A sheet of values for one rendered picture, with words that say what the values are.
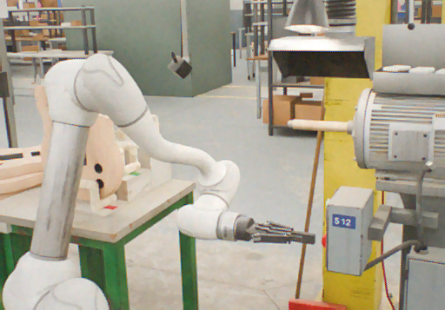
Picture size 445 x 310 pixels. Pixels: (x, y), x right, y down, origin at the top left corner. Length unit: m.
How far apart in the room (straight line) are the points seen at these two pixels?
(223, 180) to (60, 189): 0.52
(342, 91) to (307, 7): 1.09
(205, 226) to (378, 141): 0.58
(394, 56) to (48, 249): 1.17
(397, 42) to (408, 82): 0.19
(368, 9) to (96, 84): 1.55
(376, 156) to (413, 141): 0.13
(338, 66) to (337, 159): 0.92
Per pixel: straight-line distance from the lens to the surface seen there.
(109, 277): 1.95
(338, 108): 2.70
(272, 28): 6.83
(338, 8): 1.80
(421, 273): 1.70
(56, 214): 1.56
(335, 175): 2.79
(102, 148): 1.96
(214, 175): 1.76
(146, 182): 2.18
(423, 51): 1.80
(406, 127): 1.64
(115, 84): 1.39
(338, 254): 1.55
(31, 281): 1.58
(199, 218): 1.71
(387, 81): 1.67
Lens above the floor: 1.65
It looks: 14 degrees down
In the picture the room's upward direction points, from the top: 2 degrees counter-clockwise
